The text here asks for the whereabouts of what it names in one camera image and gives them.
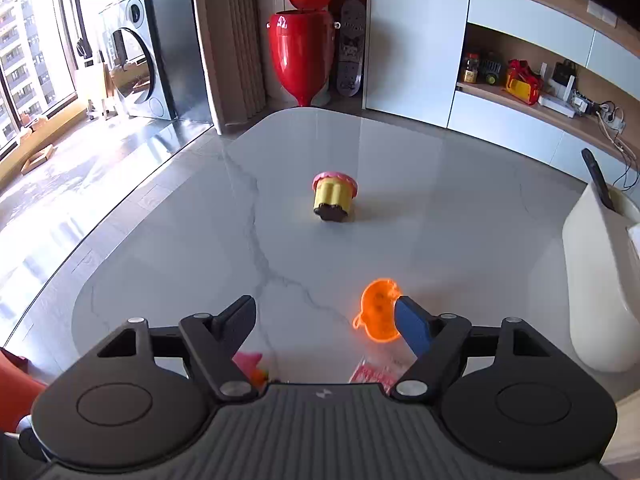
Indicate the pink star toy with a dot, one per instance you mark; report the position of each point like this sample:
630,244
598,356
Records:
247,360

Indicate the wooden floor tray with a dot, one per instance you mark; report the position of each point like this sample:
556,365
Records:
36,159

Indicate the white wooden wall cabinet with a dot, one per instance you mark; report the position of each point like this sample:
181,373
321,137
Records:
415,35

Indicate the black remote control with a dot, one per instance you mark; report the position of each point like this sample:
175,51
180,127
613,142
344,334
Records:
595,175

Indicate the grey printed skateboard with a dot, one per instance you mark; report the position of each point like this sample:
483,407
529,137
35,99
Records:
350,50

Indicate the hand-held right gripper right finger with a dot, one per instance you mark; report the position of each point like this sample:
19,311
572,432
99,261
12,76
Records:
412,330

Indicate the small yellow-filled jar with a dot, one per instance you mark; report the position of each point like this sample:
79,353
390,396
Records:
470,70

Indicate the white router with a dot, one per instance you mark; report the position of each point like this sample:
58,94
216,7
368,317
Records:
555,105

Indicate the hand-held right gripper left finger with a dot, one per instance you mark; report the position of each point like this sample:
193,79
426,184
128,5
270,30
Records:
239,316

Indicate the orange seat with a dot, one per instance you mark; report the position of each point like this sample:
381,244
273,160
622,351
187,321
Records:
15,380

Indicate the white small stand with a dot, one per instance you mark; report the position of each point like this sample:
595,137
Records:
97,87

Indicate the clear biscuit stick packet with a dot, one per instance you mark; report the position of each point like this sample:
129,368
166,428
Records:
372,375

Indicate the grey tall cabinet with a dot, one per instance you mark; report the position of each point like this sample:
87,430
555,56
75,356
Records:
175,35

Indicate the red pedal trash bin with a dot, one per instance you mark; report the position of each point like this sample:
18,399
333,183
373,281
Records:
300,45

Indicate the silver washing machine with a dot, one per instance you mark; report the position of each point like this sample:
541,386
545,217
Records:
140,35

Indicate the white power strip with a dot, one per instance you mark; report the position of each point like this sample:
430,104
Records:
600,110

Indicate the black paper bag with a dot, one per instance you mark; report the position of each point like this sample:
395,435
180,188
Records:
565,77

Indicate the red yellow toy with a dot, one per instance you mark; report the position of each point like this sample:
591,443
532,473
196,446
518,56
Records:
522,85

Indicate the large window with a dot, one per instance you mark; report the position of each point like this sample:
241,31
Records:
25,70

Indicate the orange translucent toy mould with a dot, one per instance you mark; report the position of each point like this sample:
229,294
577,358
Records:
377,310

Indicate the cream storage box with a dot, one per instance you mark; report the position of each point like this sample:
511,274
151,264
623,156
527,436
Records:
600,285

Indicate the green toy truck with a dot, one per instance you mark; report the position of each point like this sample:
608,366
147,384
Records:
492,72

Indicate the yellow pink cupcake toy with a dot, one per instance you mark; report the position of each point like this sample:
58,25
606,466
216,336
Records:
332,195

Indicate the beige pleated curtain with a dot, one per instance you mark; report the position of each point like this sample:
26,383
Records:
235,35

